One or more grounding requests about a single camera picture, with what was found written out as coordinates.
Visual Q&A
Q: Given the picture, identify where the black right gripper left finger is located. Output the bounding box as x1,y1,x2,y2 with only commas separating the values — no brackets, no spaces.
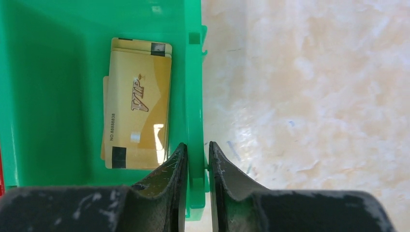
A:
0,143,188,232

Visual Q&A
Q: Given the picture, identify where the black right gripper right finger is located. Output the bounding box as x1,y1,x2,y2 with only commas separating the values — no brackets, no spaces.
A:
209,142,395,232

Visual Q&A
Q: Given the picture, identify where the gold VIP card stack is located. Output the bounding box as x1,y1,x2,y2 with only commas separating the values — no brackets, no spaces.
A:
101,38,172,170

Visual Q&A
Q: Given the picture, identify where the red plastic bin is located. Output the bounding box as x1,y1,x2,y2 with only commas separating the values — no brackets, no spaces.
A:
0,156,5,197

